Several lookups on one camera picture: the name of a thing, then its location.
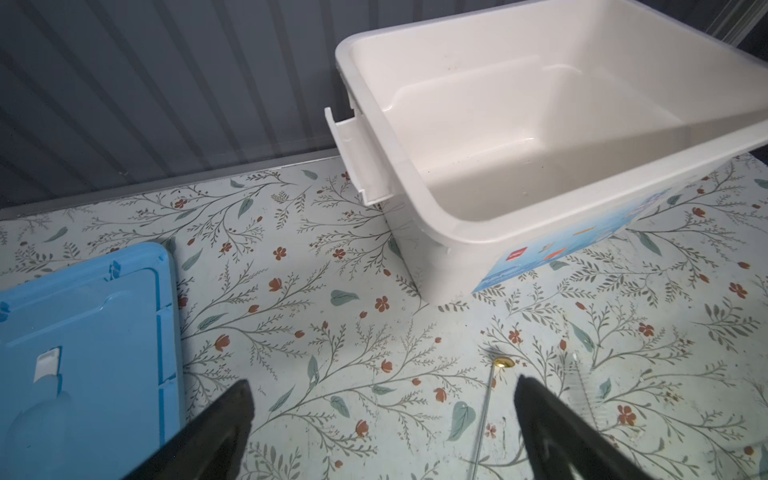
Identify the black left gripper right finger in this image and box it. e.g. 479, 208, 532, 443
514, 376, 651, 480

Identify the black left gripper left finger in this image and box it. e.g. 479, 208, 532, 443
126, 379, 255, 480

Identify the white plastic storage bin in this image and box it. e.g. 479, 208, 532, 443
329, 1, 767, 304

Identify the blue plastic bin lid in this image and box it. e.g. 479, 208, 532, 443
1, 243, 185, 479

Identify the wire test tube brush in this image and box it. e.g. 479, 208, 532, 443
565, 353, 618, 447

